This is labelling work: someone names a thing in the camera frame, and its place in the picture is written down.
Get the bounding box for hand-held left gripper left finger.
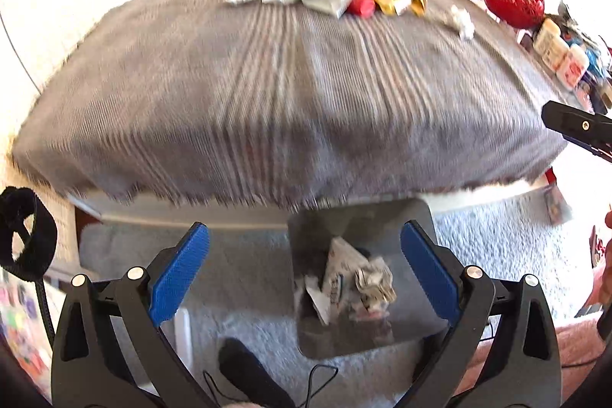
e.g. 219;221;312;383
50;221;216;408

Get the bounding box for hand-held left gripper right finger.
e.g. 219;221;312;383
400;219;562;408

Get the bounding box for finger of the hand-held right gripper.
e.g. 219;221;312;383
542;101;612;163

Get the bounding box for white cardboard box blue print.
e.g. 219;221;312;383
324;237;366;309

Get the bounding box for dark grey trash bin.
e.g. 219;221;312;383
287;198;451;359

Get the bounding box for person's right hand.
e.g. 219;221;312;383
597;211;612;308

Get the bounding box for grey shaggy rug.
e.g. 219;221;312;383
79;198;604;408

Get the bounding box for white plastic bottle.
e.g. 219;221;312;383
545;37;573;72

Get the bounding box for white bottle yellow cap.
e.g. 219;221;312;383
532;18;563;60

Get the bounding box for crumpled white paper ball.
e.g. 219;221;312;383
444;4;476;41

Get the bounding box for colourful dotted bag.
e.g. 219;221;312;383
0;279;53;395

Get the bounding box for grey plaid tablecloth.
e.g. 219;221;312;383
12;0;570;213

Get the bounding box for black strap cable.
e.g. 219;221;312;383
35;278;56;350

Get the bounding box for black velcro strap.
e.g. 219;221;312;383
0;187;59;281

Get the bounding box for thin black cable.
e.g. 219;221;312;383
203;364;341;408

